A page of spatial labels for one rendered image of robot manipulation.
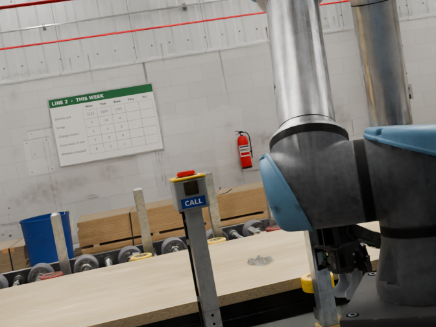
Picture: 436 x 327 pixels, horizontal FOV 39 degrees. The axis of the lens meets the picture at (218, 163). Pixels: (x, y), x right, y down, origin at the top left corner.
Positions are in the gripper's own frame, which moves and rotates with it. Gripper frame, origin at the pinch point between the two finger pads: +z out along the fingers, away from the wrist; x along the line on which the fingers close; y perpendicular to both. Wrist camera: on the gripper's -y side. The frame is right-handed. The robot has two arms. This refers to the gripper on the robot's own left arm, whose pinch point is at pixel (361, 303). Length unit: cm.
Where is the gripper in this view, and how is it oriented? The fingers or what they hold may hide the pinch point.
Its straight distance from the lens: 136.2
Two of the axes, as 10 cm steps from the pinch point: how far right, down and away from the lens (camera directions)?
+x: 5.2, -0.5, -8.5
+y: -8.4, 1.8, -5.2
